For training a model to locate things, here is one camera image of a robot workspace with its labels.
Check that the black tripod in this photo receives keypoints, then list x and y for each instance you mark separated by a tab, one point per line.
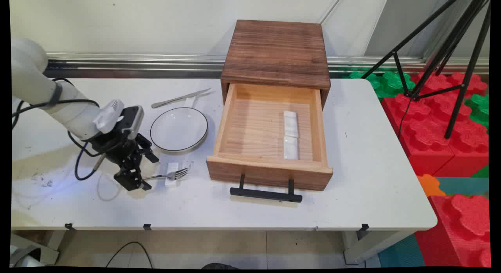
467	69

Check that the light wooden drawer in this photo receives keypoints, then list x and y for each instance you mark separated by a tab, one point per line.
254	132

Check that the white table leg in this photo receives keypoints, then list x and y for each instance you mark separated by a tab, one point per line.
364	247

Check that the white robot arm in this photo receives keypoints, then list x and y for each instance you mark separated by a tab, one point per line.
33	87

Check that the orange foam piece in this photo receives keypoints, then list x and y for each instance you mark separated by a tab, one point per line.
429	185

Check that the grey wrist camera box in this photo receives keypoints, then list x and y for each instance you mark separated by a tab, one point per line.
133	118

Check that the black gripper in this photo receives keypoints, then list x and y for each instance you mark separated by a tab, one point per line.
115	145

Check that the teal foam mat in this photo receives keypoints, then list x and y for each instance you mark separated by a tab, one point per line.
465	185

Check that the silver table knife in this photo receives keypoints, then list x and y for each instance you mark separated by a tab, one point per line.
176	98

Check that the white plate black rim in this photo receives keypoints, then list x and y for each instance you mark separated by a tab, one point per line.
179	129

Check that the green foam block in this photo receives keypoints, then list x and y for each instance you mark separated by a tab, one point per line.
479	108
387	85

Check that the large red foam block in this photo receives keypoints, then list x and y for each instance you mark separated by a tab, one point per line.
426	136

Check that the dark wooden cabinet case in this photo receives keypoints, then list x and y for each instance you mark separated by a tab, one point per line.
276	49

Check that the silver fork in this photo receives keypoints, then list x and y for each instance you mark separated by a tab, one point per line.
178	174

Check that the aluminium wall rail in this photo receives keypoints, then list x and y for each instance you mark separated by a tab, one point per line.
137	63

